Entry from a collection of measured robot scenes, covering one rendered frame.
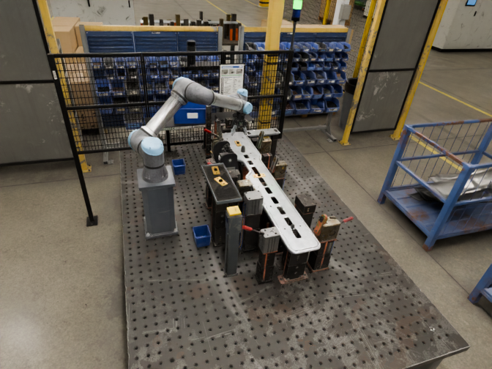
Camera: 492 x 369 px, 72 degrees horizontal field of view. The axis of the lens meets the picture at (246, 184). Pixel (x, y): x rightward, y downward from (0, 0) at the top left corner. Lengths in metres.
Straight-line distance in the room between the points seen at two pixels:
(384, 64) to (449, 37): 7.84
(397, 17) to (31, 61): 4.03
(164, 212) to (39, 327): 1.27
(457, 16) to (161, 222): 11.54
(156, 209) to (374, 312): 1.36
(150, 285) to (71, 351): 0.91
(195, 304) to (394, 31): 4.06
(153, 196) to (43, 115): 2.30
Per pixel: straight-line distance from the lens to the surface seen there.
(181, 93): 2.10
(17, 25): 3.88
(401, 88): 5.39
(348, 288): 2.10
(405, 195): 4.07
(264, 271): 1.93
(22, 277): 3.29
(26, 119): 4.19
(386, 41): 4.91
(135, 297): 1.98
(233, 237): 1.81
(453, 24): 12.71
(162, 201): 2.10
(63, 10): 8.70
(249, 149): 2.59
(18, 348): 2.89
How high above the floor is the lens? 2.25
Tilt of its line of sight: 35 degrees down
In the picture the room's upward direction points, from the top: 5 degrees clockwise
